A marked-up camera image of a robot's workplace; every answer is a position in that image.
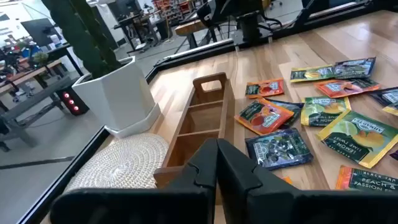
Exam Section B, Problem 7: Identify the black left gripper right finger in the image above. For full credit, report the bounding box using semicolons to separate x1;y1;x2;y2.
217;139;398;224

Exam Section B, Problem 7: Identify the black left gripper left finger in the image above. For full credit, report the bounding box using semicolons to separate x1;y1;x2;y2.
49;138;218;224

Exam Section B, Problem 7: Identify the wooden tea organizer box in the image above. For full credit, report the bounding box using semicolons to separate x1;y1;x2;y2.
153;72;236;189

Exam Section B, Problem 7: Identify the white woven round placemat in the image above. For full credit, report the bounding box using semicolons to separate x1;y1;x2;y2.
63;133;170;192

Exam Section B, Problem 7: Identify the white hexagonal plant pot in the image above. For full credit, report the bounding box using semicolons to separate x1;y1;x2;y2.
72;55;162;139

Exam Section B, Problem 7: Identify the computer tower with red lights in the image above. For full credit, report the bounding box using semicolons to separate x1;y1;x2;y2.
55;86;90;117

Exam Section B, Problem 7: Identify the wooden bench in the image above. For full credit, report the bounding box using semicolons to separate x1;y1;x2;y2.
174;19;208;50

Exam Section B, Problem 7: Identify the black desk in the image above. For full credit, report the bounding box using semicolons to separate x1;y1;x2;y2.
112;11;164;54

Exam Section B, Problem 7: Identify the grey metal bench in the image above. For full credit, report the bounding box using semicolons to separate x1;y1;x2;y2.
0;75;77;150

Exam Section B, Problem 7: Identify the green cactus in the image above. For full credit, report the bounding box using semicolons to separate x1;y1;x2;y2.
42;0;123;80

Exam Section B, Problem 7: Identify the red shelf rack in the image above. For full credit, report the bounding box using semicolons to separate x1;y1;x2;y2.
151;0;201;24

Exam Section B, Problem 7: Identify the wooden top desk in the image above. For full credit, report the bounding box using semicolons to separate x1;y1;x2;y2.
0;58;65;96

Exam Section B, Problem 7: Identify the small green potted plant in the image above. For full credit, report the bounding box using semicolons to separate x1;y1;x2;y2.
32;51;50;67

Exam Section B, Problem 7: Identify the black computer monitor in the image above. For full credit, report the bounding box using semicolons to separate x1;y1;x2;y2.
20;17;60;48

